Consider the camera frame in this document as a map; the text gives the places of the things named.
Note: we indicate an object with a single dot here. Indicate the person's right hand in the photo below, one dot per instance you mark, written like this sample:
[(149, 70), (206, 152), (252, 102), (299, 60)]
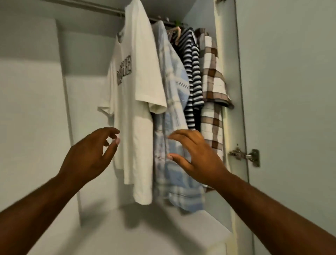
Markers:
[(202, 160)]

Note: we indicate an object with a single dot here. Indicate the person's left hand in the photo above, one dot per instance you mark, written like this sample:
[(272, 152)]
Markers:
[(86, 157)]

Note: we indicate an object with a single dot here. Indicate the light blue garment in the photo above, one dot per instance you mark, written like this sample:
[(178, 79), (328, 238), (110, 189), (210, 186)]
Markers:
[(173, 105)]

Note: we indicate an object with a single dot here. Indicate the cream white garment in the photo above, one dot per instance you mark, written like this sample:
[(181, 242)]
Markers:
[(136, 105)]

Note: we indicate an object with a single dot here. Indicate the brown white plaid shirt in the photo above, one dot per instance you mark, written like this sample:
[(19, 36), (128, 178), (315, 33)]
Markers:
[(212, 79)]

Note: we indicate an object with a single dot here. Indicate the black white striped garment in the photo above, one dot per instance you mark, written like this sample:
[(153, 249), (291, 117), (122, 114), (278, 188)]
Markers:
[(190, 68)]

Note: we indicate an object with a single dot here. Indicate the white wooden wardrobe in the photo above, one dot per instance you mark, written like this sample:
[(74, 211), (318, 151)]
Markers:
[(283, 79)]

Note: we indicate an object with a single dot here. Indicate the peach plastic hanger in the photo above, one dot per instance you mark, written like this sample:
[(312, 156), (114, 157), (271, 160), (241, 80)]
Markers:
[(174, 32)]

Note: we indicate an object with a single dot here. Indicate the person's right forearm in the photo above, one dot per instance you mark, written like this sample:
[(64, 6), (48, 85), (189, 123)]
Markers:
[(278, 220)]

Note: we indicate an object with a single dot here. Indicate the person's left forearm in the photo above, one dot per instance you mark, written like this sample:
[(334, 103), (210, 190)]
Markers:
[(31, 218)]

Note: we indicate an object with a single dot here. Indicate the metal door hinge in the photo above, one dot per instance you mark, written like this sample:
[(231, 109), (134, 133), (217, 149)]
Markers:
[(246, 155)]

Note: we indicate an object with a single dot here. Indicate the metal wardrobe hanging rail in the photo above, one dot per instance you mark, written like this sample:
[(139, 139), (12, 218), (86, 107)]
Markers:
[(94, 6)]

